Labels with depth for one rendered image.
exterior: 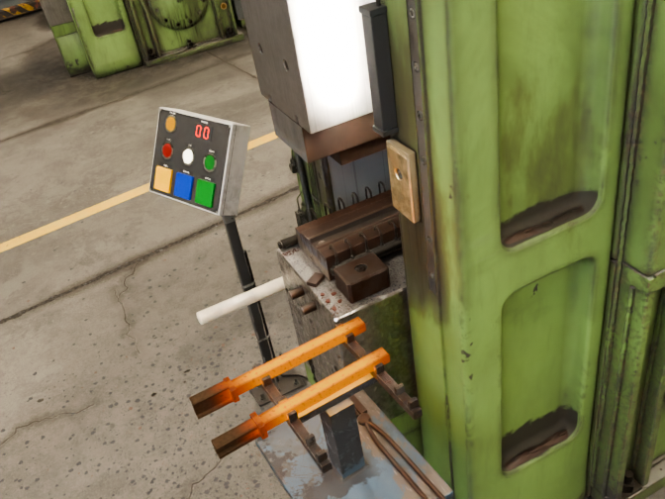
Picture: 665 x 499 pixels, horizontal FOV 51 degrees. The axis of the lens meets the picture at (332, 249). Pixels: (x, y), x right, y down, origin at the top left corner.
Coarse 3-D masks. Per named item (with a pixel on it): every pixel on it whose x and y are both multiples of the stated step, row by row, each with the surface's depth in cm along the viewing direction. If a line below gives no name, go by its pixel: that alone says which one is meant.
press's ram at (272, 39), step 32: (256, 0) 152; (288, 0) 136; (320, 0) 139; (352, 0) 143; (256, 32) 160; (288, 32) 142; (320, 32) 143; (352, 32) 146; (256, 64) 170; (288, 64) 149; (320, 64) 146; (352, 64) 150; (288, 96) 157; (320, 96) 150; (352, 96) 154; (320, 128) 154
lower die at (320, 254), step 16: (384, 192) 203; (352, 208) 198; (368, 208) 195; (384, 208) 192; (304, 224) 195; (320, 224) 192; (336, 224) 191; (368, 224) 187; (384, 224) 187; (304, 240) 191; (336, 240) 184; (352, 240) 183; (368, 240) 183; (384, 240) 185; (320, 256) 183; (384, 256) 188
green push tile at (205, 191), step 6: (198, 180) 213; (204, 180) 212; (198, 186) 213; (204, 186) 212; (210, 186) 210; (198, 192) 213; (204, 192) 212; (210, 192) 210; (198, 198) 214; (204, 198) 212; (210, 198) 210; (204, 204) 212; (210, 204) 211
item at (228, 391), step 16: (352, 320) 158; (320, 336) 155; (336, 336) 154; (288, 352) 152; (304, 352) 151; (320, 352) 153; (256, 368) 149; (272, 368) 149; (288, 368) 151; (224, 384) 145; (240, 384) 146; (256, 384) 148; (192, 400) 143; (208, 400) 144; (224, 400) 147
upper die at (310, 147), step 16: (272, 112) 173; (288, 128) 166; (336, 128) 162; (352, 128) 164; (368, 128) 166; (288, 144) 171; (304, 144) 160; (320, 144) 162; (336, 144) 164; (352, 144) 166
